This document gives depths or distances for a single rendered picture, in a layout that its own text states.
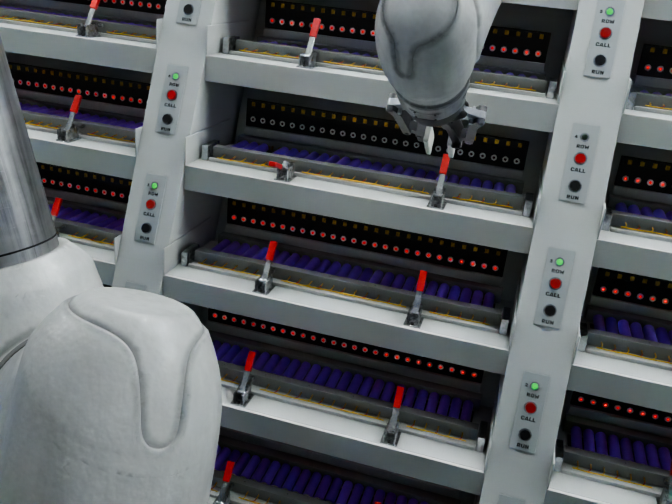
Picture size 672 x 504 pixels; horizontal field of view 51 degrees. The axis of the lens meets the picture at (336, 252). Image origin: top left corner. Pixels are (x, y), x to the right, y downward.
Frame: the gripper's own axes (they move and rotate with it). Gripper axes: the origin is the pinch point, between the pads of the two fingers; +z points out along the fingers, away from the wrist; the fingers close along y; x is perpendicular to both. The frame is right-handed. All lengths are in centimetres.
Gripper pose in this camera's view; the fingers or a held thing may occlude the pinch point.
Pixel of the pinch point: (440, 140)
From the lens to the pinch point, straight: 107.7
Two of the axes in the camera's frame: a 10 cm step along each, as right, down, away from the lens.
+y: 9.6, 1.9, -2.2
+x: 2.2, -9.7, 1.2
